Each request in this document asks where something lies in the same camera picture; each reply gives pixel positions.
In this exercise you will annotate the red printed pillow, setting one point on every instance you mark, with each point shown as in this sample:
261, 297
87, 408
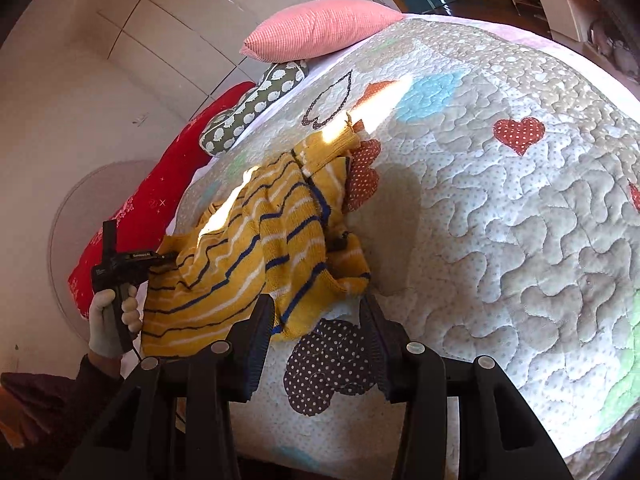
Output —
150, 200

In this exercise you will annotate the white glossy wardrobe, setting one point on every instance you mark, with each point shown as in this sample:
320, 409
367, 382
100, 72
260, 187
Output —
125, 50

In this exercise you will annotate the green sheep-print pillow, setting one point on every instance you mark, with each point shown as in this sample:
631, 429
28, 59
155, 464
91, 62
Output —
250, 110

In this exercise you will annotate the white round headboard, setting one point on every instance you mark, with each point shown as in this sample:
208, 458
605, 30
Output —
70, 240

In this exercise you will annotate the patchwork heart quilt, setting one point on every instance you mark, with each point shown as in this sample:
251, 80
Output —
500, 210

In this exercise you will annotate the pink ribbed pillow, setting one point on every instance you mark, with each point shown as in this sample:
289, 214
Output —
320, 27

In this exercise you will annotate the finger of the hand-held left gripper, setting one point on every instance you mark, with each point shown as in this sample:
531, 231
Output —
170, 257

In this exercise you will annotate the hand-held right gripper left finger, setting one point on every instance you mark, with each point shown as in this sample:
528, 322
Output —
257, 347

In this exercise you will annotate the yellow striped knit sweater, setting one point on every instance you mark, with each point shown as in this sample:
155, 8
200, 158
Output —
260, 240

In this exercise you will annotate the person's left hand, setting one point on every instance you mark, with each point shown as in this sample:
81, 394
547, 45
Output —
102, 325

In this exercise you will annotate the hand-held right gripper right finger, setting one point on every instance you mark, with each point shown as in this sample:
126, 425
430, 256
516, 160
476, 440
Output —
376, 347

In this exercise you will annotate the person's left forearm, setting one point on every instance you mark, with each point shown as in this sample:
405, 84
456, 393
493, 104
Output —
65, 400

